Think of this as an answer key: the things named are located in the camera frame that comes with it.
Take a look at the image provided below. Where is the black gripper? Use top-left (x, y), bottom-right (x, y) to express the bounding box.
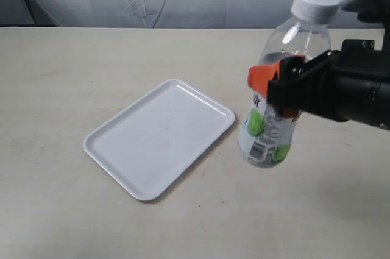
top-left (247, 38), bottom-right (389, 122)

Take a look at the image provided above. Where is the clear plastic bottle white cap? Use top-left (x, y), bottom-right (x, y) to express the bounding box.
top-left (238, 0), bottom-right (340, 168)

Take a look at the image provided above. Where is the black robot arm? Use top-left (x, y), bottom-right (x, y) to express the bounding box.
top-left (247, 39), bottom-right (389, 130)

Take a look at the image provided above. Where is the white rectangular plastic tray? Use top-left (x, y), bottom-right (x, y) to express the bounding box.
top-left (83, 79), bottom-right (235, 202)

